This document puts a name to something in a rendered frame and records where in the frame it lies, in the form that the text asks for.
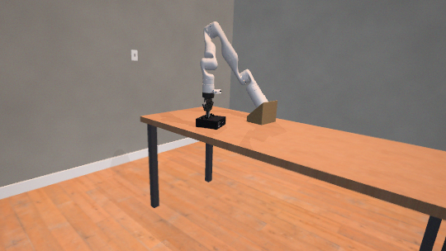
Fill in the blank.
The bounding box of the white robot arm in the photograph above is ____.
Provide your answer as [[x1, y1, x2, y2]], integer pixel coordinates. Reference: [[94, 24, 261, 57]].
[[200, 21, 267, 108]]

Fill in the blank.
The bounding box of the black lighting desk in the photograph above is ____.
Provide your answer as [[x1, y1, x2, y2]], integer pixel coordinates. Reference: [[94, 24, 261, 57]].
[[196, 113, 226, 130]]

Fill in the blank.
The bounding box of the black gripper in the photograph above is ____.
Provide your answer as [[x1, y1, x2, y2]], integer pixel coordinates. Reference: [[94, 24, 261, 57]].
[[202, 92, 214, 117]]

